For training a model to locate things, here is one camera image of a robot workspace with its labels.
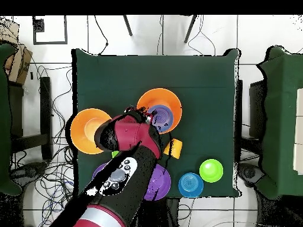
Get tangle of black cables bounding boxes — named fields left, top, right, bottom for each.
left=11, top=66, right=81, bottom=227

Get black bench frame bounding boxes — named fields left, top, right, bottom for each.
left=9, top=76, right=53, bottom=161

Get small green plastic bowl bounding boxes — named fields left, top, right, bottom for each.
left=199, top=158, right=224, bottom=183

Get thin grey floor cable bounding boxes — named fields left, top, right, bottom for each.
left=188, top=15, right=217, bottom=56

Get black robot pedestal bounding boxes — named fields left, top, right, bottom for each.
left=137, top=197, right=181, bottom=227

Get cardboard box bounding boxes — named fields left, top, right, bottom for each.
left=0, top=18, right=33, bottom=85

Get green cloth side table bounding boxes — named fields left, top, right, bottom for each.
left=0, top=43, right=22, bottom=197
left=256, top=46, right=303, bottom=200

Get white boxes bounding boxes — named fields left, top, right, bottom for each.
left=292, top=87, right=303, bottom=176

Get dark green tablecloth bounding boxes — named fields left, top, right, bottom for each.
left=71, top=48, right=241, bottom=199

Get orange plastic cup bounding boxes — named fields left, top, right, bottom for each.
left=163, top=138, right=183, bottom=160

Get black floor cable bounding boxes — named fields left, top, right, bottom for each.
left=94, top=15, right=109, bottom=56

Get black floor frame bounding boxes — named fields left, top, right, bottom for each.
left=32, top=15, right=68, bottom=45

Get purple plastic bowl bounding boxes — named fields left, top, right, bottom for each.
left=92, top=163, right=108, bottom=180
left=143, top=163, right=172, bottom=201

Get large orange plastic bowl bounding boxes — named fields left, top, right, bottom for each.
left=70, top=108, right=112, bottom=155
left=136, top=87, right=183, bottom=135

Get black tripod leg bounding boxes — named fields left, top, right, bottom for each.
left=183, top=15, right=198, bottom=44
left=123, top=15, right=133, bottom=37

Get small blue plastic bowl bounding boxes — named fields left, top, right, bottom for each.
left=178, top=172, right=204, bottom=199
left=147, top=104, right=175, bottom=133

